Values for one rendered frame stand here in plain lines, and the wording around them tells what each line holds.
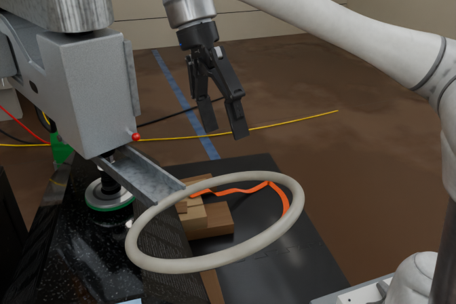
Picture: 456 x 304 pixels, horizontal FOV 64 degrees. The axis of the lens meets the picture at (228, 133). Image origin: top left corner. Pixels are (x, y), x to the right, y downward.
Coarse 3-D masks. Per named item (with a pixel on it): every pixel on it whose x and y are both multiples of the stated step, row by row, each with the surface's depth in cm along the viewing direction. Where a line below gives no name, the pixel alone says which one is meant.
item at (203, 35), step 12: (204, 24) 64; (180, 36) 65; (192, 36) 64; (204, 36) 64; (216, 36) 66; (180, 48) 67; (192, 48) 68; (204, 48) 64; (204, 60) 66; (204, 72) 68
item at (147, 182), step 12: (96, 156) 134; (132, 156) 137; (108, 168) 129; (120, 168) 134; (132, 168) 133; (144, 168) 133; (156, 168) 126; (120, 180) 125; (132, 180) 127; (144, 180) 127; (156, 180) 127; (168, 180) 123; (132, 192) 120; (144, 192) 114; (156, 192) 121; (168, 192) 121; (156, 204) 111
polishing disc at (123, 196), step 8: (96, 184) 157; (88, 192) 152; (96, 192) 152; (120, 192) 152; (128, 192) 152; (88, 200) 148; (96, 200) 148; (104, 200) 148; (112, 200) 148; (120, 200) 148; (128, 200) 149
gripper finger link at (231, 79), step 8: (224, 48) 62; (216, 56) 62; (224, 56) 62; (216, 64) 62; (224, 64) 62; (224, 72) 61; (232, 72) 62; (224, 80) 61; (232, 80) 61; (232, 88) 61; (240, 88) 61; (232, 96) 60; (240, 96) 61
